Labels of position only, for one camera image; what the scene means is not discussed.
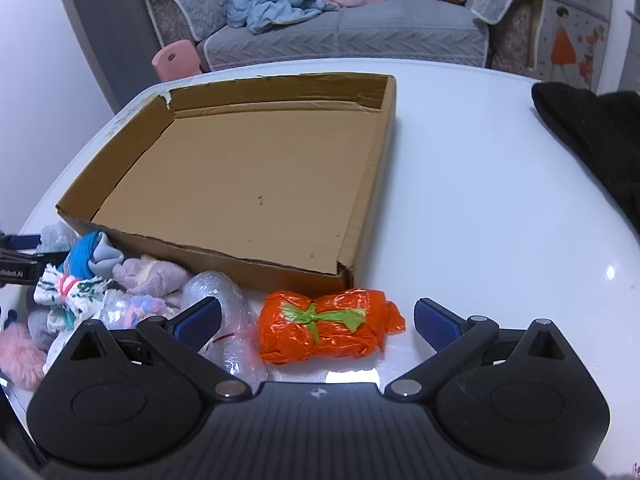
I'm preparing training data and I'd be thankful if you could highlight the orange bundle with green tie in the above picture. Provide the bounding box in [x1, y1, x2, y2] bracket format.
[257, 288, 407, 367]

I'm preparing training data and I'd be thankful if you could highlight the pink plastic chair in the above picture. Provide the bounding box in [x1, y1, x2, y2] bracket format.
[151, 40, 202, 82]

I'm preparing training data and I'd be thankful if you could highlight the mauve fuzzy sock bundle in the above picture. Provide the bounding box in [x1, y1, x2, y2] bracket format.
[112, 255, 191, 307]

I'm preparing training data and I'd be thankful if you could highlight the grey sofa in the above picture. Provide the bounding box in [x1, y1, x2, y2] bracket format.
[146, 0, 548, 73]

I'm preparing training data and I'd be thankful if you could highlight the clear plastic bundle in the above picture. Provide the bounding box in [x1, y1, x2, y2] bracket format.
[181, 271, 268, 386]

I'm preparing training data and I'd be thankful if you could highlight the black cloth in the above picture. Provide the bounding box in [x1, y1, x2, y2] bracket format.
[531, 81, 640, 236]

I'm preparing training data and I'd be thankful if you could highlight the pastel sock bundle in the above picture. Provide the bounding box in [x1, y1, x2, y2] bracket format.
[97, 292, 179, 329]

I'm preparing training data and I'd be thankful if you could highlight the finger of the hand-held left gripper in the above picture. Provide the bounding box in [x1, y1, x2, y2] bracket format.
[30, 252, 68, 273]
[0, 233, 43, 253]

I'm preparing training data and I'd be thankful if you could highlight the white green-print sock bundle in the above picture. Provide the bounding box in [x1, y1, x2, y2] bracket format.
[34, 262, 122, 322]

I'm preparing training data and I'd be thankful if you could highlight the cardboard box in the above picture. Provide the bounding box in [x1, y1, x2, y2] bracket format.
[55, 72, 397, 297]

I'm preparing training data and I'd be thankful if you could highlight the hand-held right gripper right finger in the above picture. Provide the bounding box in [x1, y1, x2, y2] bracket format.
[384, 297, 591, 403]

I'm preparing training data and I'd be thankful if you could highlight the cartoon wall poster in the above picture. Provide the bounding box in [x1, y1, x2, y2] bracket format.
[537, 0, 613, 91]

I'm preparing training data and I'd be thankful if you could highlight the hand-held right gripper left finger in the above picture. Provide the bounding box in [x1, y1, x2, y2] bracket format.
[47, 296, 251, 403]

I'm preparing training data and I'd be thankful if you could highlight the small blue grey sock bundle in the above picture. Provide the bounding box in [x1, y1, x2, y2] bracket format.
[64, 232, 124, 279]

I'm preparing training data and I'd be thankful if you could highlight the pink fluffy sock bundle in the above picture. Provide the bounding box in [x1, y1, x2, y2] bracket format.
[0, 322, 48, 391]

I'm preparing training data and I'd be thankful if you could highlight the grey fluffy teal sock bundle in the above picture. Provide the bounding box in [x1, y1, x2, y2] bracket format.
[40, 222, 79, 254]

